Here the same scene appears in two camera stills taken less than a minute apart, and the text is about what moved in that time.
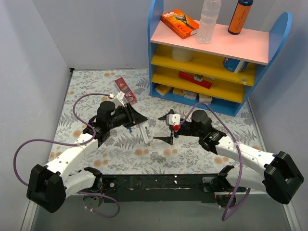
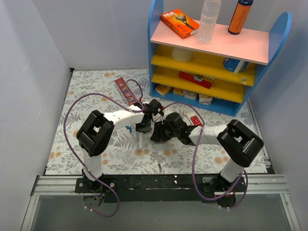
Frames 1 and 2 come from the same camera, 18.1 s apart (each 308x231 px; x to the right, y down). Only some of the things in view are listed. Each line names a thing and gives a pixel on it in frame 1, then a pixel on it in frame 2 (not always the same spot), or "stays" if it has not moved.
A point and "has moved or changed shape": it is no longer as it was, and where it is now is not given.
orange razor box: x=181 y=25 stays
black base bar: x=167 y=188 stays
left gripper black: x=131 y=115 → x=143 y=127
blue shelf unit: x=223 y=72 stays
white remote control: x=146 y=131 has moved or changed shape
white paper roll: x=181 y=55 stays
